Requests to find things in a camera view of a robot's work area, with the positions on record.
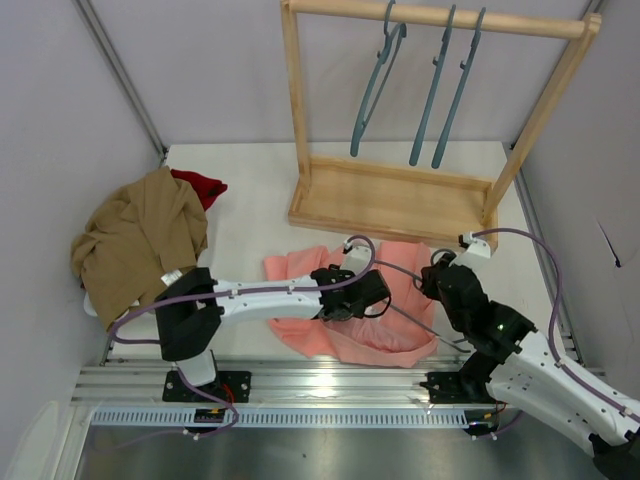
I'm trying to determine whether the pink skirt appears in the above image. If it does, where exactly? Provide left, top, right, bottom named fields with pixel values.
left=268, top=241, right=438, bottom=368

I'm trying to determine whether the teal hanger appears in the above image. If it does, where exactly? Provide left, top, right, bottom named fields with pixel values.
left=409, top=4, right=457, bottom=167
left=431, top=7, right=486, bottom=169
left=369, top=242, right=470, bottom=366
left=349, top=0, right=407, bottom=157

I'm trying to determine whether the tan garment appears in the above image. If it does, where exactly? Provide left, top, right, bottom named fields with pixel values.
left=70, top=167, right=208, bottom=330

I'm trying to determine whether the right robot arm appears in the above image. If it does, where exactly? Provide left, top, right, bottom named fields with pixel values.
left=420, top=260, right=639, bottom=479

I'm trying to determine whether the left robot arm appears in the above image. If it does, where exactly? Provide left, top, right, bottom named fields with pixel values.
left=155, top=265, right=391, bottom=387

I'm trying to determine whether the wooden hanger rack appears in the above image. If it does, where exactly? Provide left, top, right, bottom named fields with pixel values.
left=280, top=1, right=602, bottom=246

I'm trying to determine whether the red garment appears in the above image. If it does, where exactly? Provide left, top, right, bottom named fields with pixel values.
left=170, top=169, right=228, bottom=211

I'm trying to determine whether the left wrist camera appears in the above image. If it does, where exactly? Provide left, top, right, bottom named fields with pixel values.
left=340, top=240, right=375, bottom=274

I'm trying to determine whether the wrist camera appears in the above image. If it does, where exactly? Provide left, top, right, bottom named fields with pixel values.
left=340, top=240, right=375, bottom=274
left=452, top=232, right=492, bottom=271

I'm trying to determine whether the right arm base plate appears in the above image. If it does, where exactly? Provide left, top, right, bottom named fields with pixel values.
left=419, top=372, right=482, bottom=404

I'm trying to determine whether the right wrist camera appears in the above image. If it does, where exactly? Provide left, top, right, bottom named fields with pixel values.
left=452, top=232, right=492, bottom=271

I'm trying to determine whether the aluminium table rail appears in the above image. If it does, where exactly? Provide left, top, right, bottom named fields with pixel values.
left=69, top=354, right=615, bottom=409

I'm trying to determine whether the slotted cable duct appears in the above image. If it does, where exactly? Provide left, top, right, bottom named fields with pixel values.
left=91, top=407, right=469, bottom=429

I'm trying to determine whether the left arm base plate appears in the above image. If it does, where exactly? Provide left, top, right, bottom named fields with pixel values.
left=162, top=370, right=252, bottom=404

